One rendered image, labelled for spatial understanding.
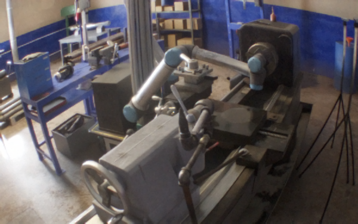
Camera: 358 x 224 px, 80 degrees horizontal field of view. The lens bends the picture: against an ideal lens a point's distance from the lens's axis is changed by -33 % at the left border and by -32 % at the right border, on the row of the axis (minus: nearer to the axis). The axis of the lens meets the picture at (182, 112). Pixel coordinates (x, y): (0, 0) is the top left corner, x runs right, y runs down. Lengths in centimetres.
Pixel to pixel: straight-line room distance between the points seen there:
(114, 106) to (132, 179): 184
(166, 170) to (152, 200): 13
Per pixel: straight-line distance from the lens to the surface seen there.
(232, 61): 204
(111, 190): 92
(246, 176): 138
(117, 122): 280
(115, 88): 264
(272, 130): 166
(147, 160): 97
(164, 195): 104
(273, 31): 232
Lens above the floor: 169
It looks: 26 degrees down
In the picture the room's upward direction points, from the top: 4 degrees counter-clockwise
